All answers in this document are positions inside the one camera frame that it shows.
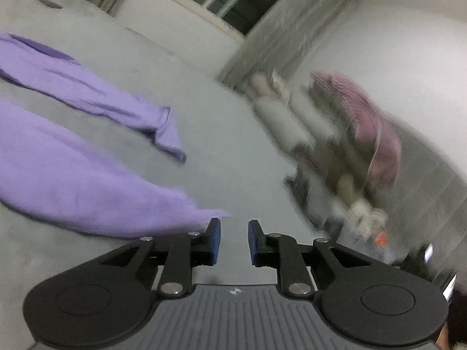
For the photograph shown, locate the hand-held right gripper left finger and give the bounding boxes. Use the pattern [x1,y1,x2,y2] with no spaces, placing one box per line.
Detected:
[98,218,222,297]

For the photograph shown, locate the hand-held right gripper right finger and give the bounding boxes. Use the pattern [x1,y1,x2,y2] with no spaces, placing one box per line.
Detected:
[248,220,369,297]

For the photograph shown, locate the purple pants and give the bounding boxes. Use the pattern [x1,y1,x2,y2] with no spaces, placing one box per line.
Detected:
[0,33,234,239]

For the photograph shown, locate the dark grey folded clothes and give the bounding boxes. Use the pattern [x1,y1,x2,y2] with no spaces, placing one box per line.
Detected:
[285,175,347,227]

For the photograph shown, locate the grey plush bed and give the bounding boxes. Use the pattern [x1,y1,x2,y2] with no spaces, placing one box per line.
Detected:
[0,0,402,350]

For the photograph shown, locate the grey folded quilt stack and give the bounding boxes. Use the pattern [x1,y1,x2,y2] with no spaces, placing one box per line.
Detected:
[288,87,387,190]

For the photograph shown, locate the beige folded blanket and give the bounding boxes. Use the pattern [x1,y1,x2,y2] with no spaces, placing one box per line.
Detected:
[248,73,278,99]

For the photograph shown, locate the floral folded cloth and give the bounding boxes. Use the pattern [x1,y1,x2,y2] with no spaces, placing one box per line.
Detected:
[272,73,292,95]

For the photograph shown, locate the mauve quilted pillow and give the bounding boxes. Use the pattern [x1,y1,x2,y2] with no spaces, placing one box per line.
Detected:
[310,71,402,186]

